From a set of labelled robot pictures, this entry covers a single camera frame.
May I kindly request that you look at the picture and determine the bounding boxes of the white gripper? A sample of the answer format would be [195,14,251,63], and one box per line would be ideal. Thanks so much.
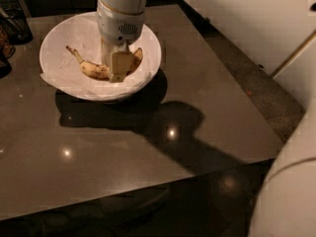
[96,0,144,83]

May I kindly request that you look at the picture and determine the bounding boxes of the spotted yellow banana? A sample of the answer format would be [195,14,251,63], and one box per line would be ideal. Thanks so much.
[66,45,143,81]

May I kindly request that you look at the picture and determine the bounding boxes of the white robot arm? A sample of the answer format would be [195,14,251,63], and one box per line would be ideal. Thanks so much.
[193,0,315,237]

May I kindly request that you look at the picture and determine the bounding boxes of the white bowl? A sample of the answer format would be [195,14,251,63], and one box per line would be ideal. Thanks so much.
[39,11,163,103]

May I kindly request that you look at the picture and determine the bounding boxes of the white paper liner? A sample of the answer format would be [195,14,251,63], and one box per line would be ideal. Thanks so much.
[39,14,159,99]

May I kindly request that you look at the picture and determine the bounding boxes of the dark object at left edge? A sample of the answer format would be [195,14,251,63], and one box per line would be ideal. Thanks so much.
[0,25,15,78]

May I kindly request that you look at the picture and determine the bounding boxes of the black wire mesh basket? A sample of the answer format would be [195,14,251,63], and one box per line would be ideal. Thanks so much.
[0,8,33,44]

